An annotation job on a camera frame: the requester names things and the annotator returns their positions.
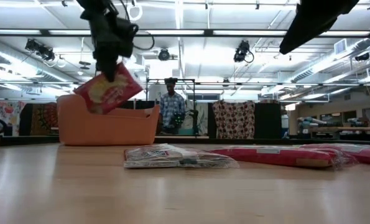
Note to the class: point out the black standing panel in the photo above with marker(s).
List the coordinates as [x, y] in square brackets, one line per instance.
[267, 121]

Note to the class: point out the orange plastic basket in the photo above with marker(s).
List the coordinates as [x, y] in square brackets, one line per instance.
[110, 130]

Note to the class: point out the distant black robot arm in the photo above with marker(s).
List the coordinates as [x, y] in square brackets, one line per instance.
[193, 121]

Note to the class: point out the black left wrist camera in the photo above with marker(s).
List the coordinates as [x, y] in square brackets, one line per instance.
[127, 37]

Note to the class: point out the black aluminium table frame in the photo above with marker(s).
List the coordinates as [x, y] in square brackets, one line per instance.
[265, 141]

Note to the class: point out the dark orange patterned cloth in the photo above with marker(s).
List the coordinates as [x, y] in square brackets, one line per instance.
[44, 119]

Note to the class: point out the person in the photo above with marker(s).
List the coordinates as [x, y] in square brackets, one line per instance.
[171, 107]

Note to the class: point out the black metal rack frame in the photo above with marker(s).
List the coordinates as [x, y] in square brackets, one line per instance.
[147, 93]

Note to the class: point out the distant wooden work table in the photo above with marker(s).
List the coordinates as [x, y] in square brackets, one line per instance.
[340, 128]

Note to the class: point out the clear wrapped snack packet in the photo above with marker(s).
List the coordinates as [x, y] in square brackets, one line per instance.
[150, 157]

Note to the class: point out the floral patterned cloth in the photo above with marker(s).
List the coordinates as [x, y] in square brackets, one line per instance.
[7, 116]

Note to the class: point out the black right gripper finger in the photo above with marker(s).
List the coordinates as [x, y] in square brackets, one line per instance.
[309, 25]

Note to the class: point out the red dotted white cloth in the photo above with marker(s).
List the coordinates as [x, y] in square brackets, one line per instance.
[234, 119]

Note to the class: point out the black overhead rig beam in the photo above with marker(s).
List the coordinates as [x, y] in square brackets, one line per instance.
[234, 33]

